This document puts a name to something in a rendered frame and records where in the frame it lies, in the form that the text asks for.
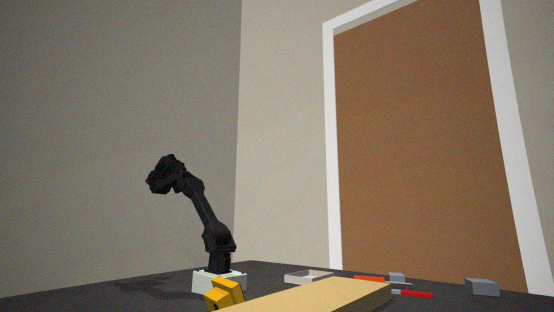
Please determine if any orange-handled awl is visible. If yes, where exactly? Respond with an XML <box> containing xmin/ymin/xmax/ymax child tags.
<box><xmin>354</xmin><ymin>275</ymin><xmax>413</xmax><ymax>285</ymax></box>

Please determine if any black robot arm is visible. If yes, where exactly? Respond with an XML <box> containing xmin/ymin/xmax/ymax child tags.
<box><xmin>145</xmin><ymin>156</ymin><xmax>237</xmax><ymax>275</ymax></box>

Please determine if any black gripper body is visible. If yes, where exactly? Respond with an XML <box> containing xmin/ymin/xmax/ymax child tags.
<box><xmin>166</xmin><ymin>154</ymin><xmax>181</xmax><ymax>193</ymax></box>

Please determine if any tan panel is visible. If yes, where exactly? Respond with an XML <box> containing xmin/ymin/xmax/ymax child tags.
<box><xmin>211</xmin><ymin>276</ymin><xmax>392</xmax><ymax>312</ymax></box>

